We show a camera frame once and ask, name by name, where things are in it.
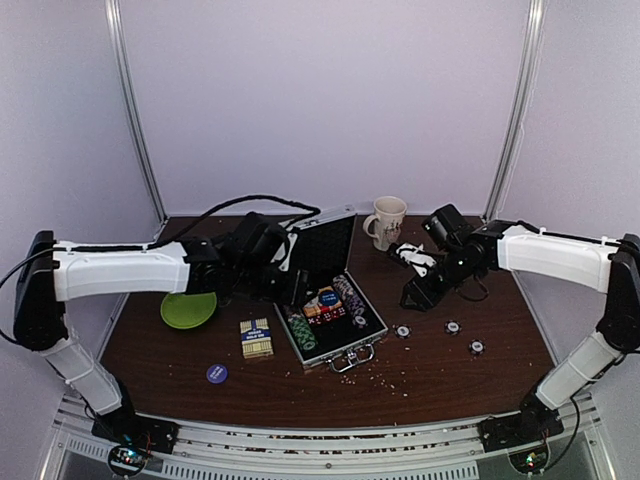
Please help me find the circuit board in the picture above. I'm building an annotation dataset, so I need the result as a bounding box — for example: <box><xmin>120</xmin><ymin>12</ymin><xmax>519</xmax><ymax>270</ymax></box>
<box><xmin>107</xmin><ymin>445</ymin><xmax>151</xmax><ymax>477</ymax></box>
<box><xmin>509</xmin><ymin>447</ymin><xmax>549</xmax><ymax>475</ymax></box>

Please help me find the cream ceramic mug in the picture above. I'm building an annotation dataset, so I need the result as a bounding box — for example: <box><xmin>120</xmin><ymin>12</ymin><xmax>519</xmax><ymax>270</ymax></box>
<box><xmin>362</xmin><ymin>196</ymin><xmax>407</xmax><ymax>251</ymax></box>

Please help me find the left circuit board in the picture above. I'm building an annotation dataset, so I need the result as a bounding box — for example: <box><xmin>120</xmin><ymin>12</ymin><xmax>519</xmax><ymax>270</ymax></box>
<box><xmin>107</xmin><ymin>445</ymin><xmax>151</xmax><ymax>477</ymax></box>

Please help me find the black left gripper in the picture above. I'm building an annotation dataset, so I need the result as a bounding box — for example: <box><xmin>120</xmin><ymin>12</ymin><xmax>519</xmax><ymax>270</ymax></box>
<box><xmin>233</xmin><ymin>261</ymin><xmax>319</xmax><ymax>309</ymax></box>

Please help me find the aluminium poker case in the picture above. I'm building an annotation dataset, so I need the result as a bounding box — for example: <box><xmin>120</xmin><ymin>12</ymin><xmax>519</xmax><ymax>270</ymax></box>
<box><xmin>275</xmin><ymin>205</ymin><xmax>388</xmax><ymax>374</ymax></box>

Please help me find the purple round button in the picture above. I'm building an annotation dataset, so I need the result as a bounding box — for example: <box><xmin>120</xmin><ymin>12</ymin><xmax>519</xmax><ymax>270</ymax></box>
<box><xmin>206</xmin><ymin>364</ymin><xmax>229</xmax><ymax>385</ymax></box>

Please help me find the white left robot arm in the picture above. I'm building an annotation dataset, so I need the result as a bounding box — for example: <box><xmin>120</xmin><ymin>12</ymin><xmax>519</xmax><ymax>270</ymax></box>
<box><xmin>6</xmin><ymin>201</ymin><xmax>320</xmax><ymax>444</ymax></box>

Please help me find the blue Texas Hold'em card box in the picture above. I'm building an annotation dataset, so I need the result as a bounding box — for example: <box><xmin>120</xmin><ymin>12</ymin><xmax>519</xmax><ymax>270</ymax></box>
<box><xmin>239</xmin><ymin>317</ymin><xmax>274</xmax><ymax>359</ymax></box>

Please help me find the blue small blind button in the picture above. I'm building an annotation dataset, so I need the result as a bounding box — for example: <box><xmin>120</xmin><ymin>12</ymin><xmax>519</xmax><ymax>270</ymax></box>
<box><xmin>318</xmin><ymin>292</ymin><xmax>341</xmax><ymax>308</ymax></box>

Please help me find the red dice set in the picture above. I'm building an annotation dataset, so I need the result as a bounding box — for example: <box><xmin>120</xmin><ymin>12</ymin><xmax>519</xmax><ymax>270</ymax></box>
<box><xmin>307</xmin><ymin>308</ymin><xmax>346</xmax><ymax>326</ymax></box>

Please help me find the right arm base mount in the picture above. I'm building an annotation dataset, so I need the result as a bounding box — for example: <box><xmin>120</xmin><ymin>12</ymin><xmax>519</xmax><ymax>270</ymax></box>
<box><xmin>478</xmin><ymin>412</ymin><xmax>564</xmax><ymax>453</ymax></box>

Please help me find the blue beige chip stack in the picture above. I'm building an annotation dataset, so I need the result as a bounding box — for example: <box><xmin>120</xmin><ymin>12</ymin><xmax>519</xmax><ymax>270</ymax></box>
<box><xmin>332</xmin><ymin>275</ymin><xmax>355</xmax><ymax>302</ymax></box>

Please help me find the red card box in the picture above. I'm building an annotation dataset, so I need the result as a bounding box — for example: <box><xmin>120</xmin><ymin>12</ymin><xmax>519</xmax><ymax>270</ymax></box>
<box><xmin>303</xmin><ymin>294</ymin><xmax>342</xmax><ymax>317</ymax></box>

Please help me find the aluminium front rail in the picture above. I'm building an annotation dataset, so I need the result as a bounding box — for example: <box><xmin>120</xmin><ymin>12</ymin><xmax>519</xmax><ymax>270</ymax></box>
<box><xmin>36</xmin><ymin>394</ymin><xmax>618</xmax><ymax>479</ymax></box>

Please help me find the purple chip stack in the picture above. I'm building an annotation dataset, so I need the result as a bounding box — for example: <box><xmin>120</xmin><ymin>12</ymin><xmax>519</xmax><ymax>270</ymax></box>
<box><xmin>349</xmin><ymin>296</ymin><xmax>368</xmax><ymax>317</ymax></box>

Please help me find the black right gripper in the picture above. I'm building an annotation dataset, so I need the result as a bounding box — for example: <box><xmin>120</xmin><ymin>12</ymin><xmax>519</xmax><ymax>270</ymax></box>
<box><xmin>399</xmin><ymin>247</ymin><xmax>479</xmax><ymax>313</ymax></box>

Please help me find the right circuit board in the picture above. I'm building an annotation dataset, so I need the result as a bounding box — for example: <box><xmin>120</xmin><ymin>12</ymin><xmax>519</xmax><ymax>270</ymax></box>
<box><xmin>509</xmin><ymin>447</ymin><xmax>549</xmax><ymax>475</ymax></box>

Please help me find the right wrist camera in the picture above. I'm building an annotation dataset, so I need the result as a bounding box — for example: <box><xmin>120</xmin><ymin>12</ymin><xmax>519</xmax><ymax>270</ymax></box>
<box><xmin>421</xmin><ymin>204</ymin><xmax>474</xmax><ymax>250</ymax></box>

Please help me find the left aluminium frame post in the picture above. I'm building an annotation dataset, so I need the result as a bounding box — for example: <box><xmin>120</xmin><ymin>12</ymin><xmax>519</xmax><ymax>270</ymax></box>
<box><xmin>104</xmin><ymin>0</ymin><xmax>169</xmax><ymax>228</ymax></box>

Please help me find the green plate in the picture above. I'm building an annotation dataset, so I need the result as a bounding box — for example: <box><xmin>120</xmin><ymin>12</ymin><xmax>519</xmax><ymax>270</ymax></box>
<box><xmin>160</xmin><ymin>292</ymin><xmax>217</xmax><ymax>330</ymax></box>

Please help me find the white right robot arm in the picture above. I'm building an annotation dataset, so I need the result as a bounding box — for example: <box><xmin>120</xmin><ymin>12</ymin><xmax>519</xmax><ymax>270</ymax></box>
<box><xmin>389</xmin><ymin>217</ymin><xmax>639</xmax><ymax>442</ymax></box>

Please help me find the right aluminium frame post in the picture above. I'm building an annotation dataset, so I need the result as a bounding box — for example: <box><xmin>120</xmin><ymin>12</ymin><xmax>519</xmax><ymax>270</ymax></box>
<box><xmin>482</xmin><ymin>0</ymin><xmax>547</xmax><ymax>221</ymax></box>

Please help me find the aluminium frame post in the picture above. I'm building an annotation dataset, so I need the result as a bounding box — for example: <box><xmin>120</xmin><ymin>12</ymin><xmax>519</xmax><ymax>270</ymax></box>
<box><xmin>482</xmin><ymin>0</ymin><xmax>547</xmax><ymax>221</ymax></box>
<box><xmin>104</xmin><ymin>0</ymin><xmax>169</xmax><ymax>228</ymax></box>

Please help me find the green chip stack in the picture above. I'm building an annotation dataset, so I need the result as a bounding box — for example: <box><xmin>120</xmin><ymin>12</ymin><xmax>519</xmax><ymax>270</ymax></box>
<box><xmin>289</xmin><ymin>316</ymin><xmax>317</xmax><ymax>351</ymax></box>

